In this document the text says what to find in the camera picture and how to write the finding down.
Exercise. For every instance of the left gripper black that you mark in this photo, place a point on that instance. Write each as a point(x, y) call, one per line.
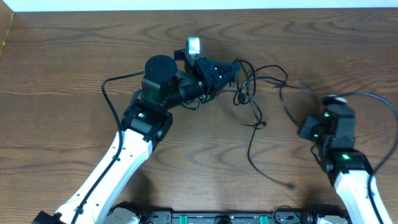
point(201, 76)

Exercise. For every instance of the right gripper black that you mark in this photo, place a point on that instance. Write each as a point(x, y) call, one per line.
point(306, 129)

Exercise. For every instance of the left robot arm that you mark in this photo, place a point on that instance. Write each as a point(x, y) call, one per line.
point(167, 82)

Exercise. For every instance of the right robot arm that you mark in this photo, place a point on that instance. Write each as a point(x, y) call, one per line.
point(348, 169)

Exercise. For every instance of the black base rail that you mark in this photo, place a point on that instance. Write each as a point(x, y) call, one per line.
point(279, 216)

